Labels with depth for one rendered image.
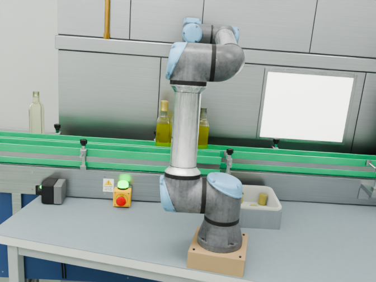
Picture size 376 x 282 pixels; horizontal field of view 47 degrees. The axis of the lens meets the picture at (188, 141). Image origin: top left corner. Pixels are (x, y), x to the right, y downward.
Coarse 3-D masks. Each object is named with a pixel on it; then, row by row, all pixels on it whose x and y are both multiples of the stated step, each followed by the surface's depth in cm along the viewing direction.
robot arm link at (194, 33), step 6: (192, 24) 164; (198, 24) 168; (204, 24) 168; (186, 30) 164; (192, 30) 164; (198, 30) 164; (204, 30) 166; (210, 30) 166; (186, 36) 164; (192, 36) 164; (198, 36) 164; (204, 36) 166; (210, 36) 166; (192, 42) 165; (198, 42) 168; (204, 42) 168
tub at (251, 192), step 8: (248, 192) 186; (256, 192) 187; (264, 192) 187; (272, 192) 181; (248, 200) 187; (256, 200) 187; (272, 200) 178; (248, 208) 166; (256, 208) 166; (264, 208) 166; (272, 208) 166; (280, 208) 167
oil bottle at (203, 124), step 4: (200, 120) 188; (204, 120) 188; (200, 124) 187; (204, 124) 188; (208, 124) 188; (200, 128) 188; (204, 128) 188; (208, 128) 188; (200, 132) 188; (204, 132) 188; (208, 132) 189; (200, 136) 189; (204, 136) 189; (200, 140) 190; (204, 140) 190; (200, 144) 190; (204, 144) 190; (200, 148) 191; (204, 148) 191
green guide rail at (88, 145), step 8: (32, 144) 185; (40, 144) 185; (48, 144) 185; (56, 144) 185; (64, 144) 185; (72, 144) 185; (80, 144) 185; (88, 144) 185; (96, 144) 185; (104, 144) 186; (152, 152) 187; (160, 152) 187; (168, 152) 187; (200, 152) 187; (208, 152) 188; (216, 152) 188
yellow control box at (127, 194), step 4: (116, 188) 177; (116, 192) 174; (120, 192) 174; (124, 192) 174; (128, 192) 175; (116, 196) 175; (120, 196) 175; (124, 196) 175; (128, 196) 175; (128, 200) 176; (116, 204) 176; (128, 204) 176
